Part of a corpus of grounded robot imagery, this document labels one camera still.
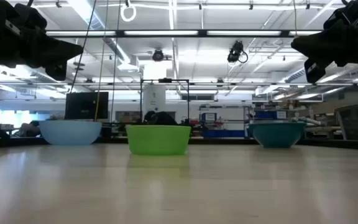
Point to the black overhead light bar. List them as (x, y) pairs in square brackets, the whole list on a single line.
[(197, 33)]

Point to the person bent over bench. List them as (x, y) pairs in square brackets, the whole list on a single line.
[(162, 119)]

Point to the black round ceiling fixture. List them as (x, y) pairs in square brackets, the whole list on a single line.
[(158, 55)]

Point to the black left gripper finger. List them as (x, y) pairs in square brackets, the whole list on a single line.
[(56, 71), (51, 48)]

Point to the metal shelf rack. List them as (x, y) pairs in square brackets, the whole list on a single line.
[(224, 109)]

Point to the black overhead camera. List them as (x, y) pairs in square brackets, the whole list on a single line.
[(235, 51)]

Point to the black monitor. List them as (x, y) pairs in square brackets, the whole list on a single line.
[(86, 105)]

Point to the teal plastic bowl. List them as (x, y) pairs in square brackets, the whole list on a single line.
[(277, 134)]

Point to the white pillar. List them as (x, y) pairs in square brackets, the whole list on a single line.
[(154, 93)]

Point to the long blue storage bin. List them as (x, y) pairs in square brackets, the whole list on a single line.
[(224, 133)]

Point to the black metal frame stand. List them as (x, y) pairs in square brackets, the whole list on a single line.
[(165, 80)]

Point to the light blue plastic bowl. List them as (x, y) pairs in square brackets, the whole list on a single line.
[(70, 132)]

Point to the green plastic bowl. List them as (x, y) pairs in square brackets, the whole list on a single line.
[(158, 140)]

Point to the person seated at desk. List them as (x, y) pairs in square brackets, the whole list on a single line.
[(30, 129)]

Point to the white pipe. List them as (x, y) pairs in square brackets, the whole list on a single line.
[(306, 120)]

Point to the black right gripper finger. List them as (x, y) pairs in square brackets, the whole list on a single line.
[(328, 45), (314, 71)]

